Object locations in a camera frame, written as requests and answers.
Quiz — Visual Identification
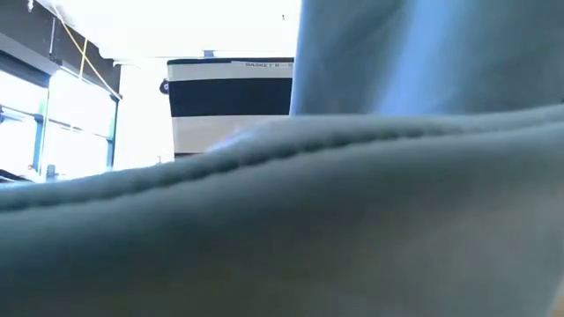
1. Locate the grey-green hoodie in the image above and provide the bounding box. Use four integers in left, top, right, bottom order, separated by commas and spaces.
0, 0, 564, 317

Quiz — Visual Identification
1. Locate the navy white striped fabric basket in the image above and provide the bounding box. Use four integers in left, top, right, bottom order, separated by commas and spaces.
166, 56, 295, 160

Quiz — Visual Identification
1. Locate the yellow cable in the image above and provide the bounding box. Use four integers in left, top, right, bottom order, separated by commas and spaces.
52, 7, 122, 100

